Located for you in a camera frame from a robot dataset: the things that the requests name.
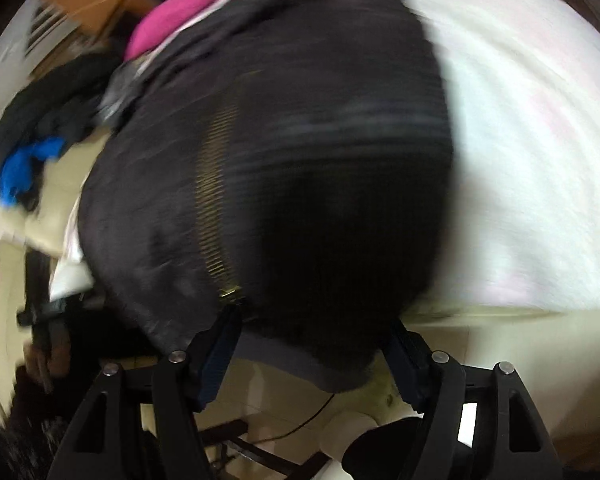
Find white blanket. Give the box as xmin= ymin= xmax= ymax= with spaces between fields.
xmin=50 ymin=0 xmax=600 ymax=321

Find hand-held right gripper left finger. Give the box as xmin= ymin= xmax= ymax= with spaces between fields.
xmin=47 ymin=304 xmax=242 ymax=480

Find blue jacket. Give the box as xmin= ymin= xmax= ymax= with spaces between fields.
xmin=0 ymin=137 xmax=66 ymax=208

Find black quilted jacket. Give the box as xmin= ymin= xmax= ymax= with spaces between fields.
xmin=77 ymin=0 xmax=453 ymax=393

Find beige leather sofa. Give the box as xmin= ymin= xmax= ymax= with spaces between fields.
xmin=0 ymin=127 xmax=111 ymax=426

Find pink pillow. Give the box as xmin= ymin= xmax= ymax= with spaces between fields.
xmin=125 ymin=0 xmax=251 ymax=61

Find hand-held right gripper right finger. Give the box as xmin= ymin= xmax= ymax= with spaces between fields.
xmin=381 ymin=319 xmax=563 ymax=480

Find grey garment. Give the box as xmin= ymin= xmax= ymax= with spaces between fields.
xmin=97 ymin=62 xmax=146 ymax=126

